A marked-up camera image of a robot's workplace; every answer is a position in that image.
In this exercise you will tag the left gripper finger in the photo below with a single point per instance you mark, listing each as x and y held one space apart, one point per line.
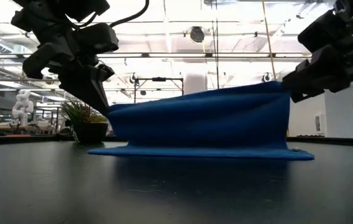
77 84
102 81

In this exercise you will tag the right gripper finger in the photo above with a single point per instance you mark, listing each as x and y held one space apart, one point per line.
310 74
304 96

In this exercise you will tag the blue microfiber towel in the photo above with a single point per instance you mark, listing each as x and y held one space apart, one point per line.
201 124

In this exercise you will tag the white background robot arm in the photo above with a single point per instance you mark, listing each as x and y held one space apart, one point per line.
22 107

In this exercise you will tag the small potted plant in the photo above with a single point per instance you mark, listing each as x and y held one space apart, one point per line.
86 124

